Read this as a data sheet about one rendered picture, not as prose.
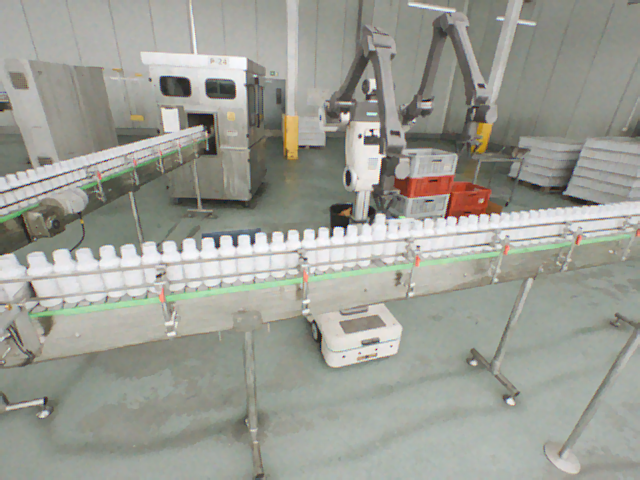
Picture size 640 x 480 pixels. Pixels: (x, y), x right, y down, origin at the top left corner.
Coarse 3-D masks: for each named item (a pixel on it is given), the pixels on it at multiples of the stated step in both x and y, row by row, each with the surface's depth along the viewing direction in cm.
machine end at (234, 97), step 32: (160, 64) 390; (192, 64) 390; (224, 64) 390; (256, 64) 452; (160, 96) 408; (192, 96) 408; (224, 96) 408; (256, 96) 479; (160, 128) 425; (224, 128) 426; (256, 128) 489; (224, 160) 444; (256, 160) 501; (192, 192) 463; (224, 192) 465; (256, 192) 545
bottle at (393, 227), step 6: (390, 222) 125; (390, 228) 123; (396, 228) 123; (390, 234) 123; (396, 234) 123; (384, 246) 126; (390, 246) 124; (396, 246) 125; (384, 252) 126; (390, 252) 125; (384, 258) 127; (390, 258) 126
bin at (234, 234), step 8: (208, 232) 160; (216, 232) 161; (224, 232) 162; (232, 232) 164; (240, 232) 165; (248, 232) 167; (256, 232) 168; (200, 240) 150; (216, 240) 163; (232, 240) 166; (200, 248) 142
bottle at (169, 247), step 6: (168, 246) 97; (174, 246) 99; (168, 252) 98; (174, 252) 99; (162, 258) 98; (168, 258) 98; (174, 258) 99; (180, 258) 101; (168, 270) 99; (174, 270) 100; (180, 270) 102; (168, 276) 100; (174, 276) 101; (180, 276) 102; (174, 288) 102; (180, 288) 103
